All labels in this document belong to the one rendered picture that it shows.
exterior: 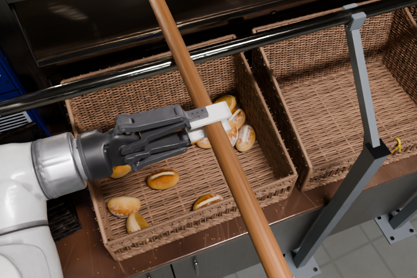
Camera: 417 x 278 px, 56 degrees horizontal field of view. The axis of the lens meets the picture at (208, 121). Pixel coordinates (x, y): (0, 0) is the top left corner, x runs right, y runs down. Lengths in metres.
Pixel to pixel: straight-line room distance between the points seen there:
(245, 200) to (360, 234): 1.41
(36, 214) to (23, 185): 0.04
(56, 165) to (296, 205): 0.84
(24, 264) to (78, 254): 0.68
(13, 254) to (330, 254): 1.48
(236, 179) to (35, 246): 0.28
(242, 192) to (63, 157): 0.25
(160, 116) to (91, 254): 0.72
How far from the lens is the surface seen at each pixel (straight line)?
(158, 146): 0.63
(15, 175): 0.60
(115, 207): 1.19
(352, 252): 1.89
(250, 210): 0.55
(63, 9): 1.11
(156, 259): 1.19
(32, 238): 0.59
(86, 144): 0.59
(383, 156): 0.96
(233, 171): 0.57
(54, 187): 0.60
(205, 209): 1.06
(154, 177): 1.21
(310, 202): 1.27
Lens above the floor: 1.72
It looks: 55 degrees down
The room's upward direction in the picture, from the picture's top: straight up
